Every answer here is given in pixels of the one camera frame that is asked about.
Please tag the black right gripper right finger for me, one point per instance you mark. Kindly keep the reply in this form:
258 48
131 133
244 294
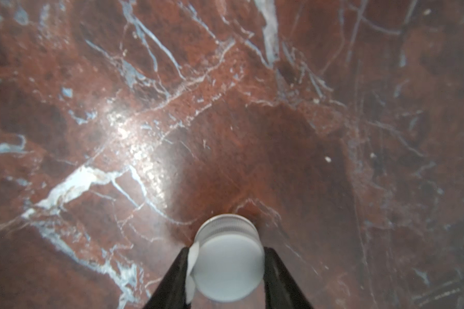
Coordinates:
281 290

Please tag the grey bottle cap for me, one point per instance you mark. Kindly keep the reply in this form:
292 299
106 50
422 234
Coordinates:
226 261

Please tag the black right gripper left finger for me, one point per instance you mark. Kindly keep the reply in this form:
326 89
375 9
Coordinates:
171 291

